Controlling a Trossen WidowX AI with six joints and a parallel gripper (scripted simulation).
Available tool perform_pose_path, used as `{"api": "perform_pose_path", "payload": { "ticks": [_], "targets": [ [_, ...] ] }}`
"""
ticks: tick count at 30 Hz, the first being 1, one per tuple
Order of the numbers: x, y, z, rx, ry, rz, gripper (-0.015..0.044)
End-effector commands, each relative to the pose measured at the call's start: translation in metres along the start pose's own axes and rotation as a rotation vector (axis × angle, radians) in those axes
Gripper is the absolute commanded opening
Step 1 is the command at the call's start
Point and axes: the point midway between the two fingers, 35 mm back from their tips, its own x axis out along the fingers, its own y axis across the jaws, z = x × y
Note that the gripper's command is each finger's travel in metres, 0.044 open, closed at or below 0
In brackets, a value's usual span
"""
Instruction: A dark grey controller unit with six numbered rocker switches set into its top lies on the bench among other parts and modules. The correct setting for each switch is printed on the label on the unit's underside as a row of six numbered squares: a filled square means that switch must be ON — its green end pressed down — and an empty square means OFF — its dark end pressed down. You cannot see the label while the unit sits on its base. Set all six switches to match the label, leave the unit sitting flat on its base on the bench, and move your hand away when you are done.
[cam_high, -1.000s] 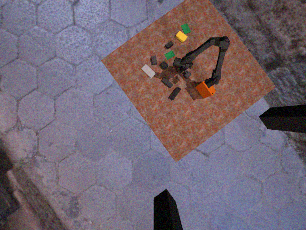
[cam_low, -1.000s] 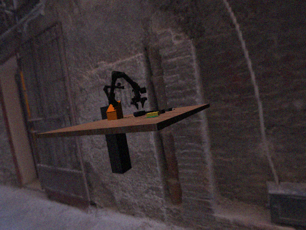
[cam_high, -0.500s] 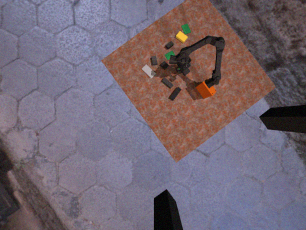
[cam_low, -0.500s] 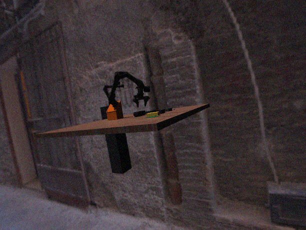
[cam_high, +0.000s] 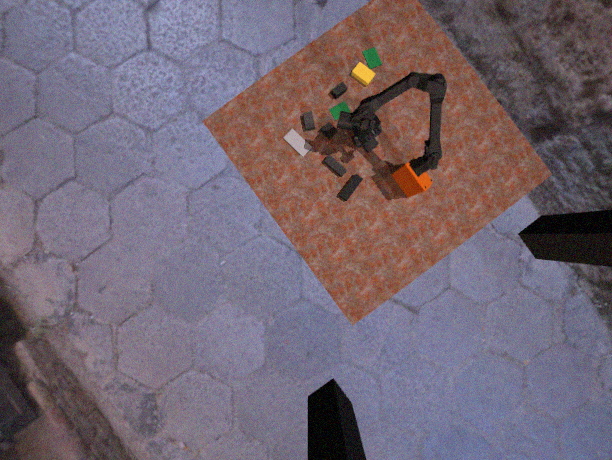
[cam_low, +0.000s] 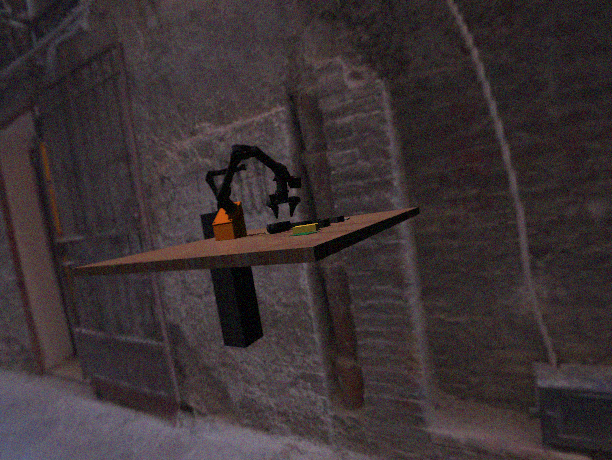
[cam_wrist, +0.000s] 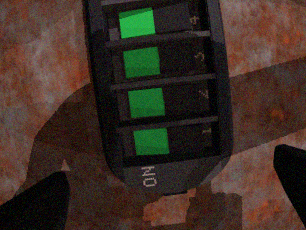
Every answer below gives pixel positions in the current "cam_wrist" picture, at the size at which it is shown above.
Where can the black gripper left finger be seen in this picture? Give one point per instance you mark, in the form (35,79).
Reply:
(41,207)

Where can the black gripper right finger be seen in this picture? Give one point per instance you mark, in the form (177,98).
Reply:
(290,165)

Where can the dark grey switch panel with green rocker switches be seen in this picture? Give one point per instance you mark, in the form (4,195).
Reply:
(161,79)

